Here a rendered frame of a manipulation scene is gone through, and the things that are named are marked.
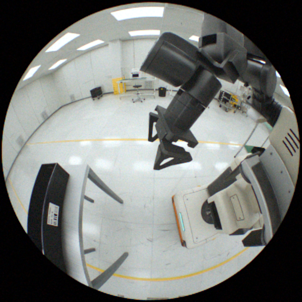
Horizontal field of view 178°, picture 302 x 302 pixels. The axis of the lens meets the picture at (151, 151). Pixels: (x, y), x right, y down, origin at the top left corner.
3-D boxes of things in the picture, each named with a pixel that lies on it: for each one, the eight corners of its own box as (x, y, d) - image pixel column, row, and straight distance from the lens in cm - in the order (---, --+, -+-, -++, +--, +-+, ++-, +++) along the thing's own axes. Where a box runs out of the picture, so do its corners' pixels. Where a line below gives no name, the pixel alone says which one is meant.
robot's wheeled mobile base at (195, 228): (214, 184, 149) (224, 176, 131) (227, 224, 152) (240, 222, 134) (170, 196, 119) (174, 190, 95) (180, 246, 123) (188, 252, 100)
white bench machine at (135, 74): (131, 78, 445) (130, 68, 444) (141, 78, 442) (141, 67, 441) (130, 79, 409) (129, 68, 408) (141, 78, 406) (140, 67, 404)
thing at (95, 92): (96, 97, 607) (94, 88, 599) (103, 95, 586) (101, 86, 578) (91, 101, 553) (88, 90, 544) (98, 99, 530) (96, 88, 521)
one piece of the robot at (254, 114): (256, 115, 48) (264, 90, 47) (264, 122, 46) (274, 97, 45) (245, 114, 39) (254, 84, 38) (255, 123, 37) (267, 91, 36)
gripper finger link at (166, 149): (142, 177, 18) (170, 143, 12) (139, 149, 22) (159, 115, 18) (170, 179, 22) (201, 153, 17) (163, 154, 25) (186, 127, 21)
